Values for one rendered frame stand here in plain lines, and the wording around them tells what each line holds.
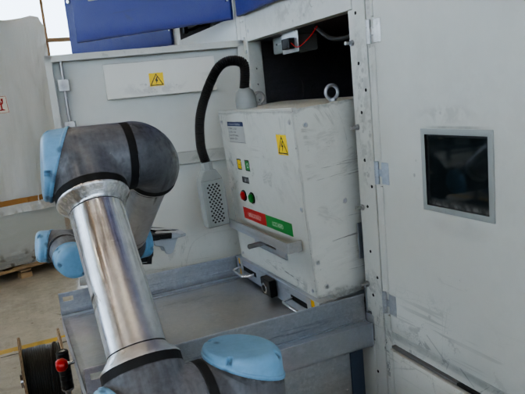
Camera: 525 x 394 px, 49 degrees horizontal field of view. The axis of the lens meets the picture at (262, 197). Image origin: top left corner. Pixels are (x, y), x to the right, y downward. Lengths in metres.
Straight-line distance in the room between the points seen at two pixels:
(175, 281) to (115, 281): 0.99
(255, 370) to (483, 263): 0.48
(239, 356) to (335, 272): 0.67
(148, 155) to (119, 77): 0.95
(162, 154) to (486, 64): 0.55
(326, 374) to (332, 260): 0.28
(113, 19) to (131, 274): 1.45
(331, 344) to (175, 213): 0.79
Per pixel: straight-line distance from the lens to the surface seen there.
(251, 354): 0.83
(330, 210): 1.40
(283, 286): 1.58
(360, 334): 1.45
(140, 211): 1.14
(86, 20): 2.26
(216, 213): 1.73
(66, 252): 1.28
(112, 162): 0.94
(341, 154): 1.40
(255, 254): 1.74
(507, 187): 1.02
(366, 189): 1.37
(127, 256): 0.87
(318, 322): 1.42
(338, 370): 1.48
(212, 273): 1.87
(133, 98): 1.92
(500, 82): 1.01
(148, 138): 0.97
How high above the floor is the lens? 1.40
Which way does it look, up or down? 10 degrees down
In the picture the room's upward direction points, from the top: 6 degrees counter-clockwise
